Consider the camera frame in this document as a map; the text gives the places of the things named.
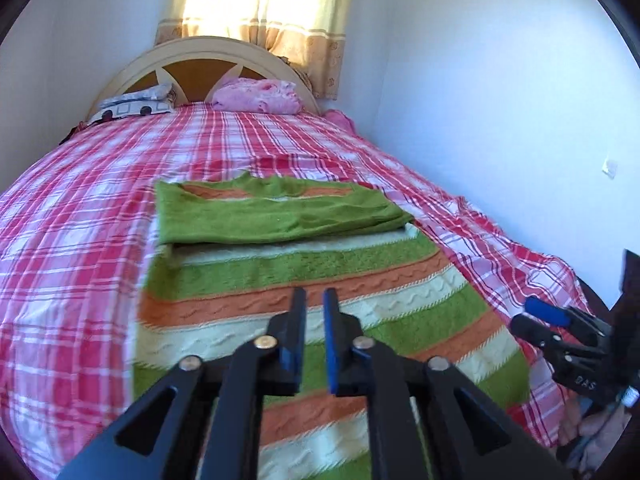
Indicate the pink cloth beside bed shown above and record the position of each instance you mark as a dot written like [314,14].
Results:
[338,118]

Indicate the green striped knit sweater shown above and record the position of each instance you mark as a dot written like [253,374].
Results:
[229,256]

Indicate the yellow orange back curtain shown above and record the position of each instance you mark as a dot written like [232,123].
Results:
[310,34]

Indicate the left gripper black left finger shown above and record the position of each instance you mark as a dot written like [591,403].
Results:
[202,419]

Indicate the pink floral pillow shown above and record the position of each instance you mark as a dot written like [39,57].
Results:
[266,96]

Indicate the white wall socket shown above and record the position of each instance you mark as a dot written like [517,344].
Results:
[609,168]

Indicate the cream arched wooden headboard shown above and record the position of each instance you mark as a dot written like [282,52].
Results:
[195,65]

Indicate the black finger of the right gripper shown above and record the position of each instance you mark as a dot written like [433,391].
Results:
[575,358]
[572,319]

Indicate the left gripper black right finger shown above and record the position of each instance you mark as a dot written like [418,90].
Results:
[426,420]

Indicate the white car print pillow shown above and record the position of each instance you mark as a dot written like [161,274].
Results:
[155,100]

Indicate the red white plaid bedspread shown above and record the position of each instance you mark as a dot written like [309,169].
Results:
[77,231]

